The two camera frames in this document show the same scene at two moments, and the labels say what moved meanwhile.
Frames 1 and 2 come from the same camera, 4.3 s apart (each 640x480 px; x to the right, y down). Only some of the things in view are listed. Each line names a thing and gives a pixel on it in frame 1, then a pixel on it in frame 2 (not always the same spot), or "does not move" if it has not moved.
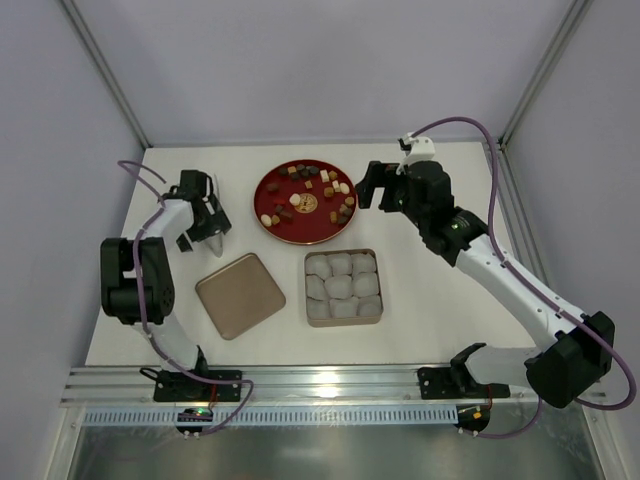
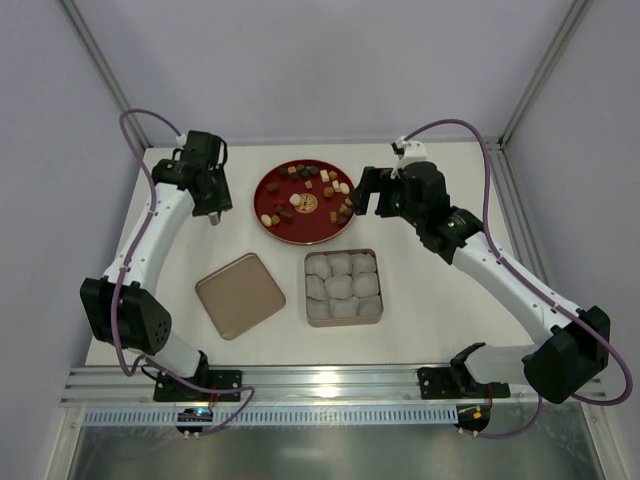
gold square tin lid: (240, 295) does not move
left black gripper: (212, 223) to (211, 201)
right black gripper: (386, 185) does not move
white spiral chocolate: (294, 199) does not move
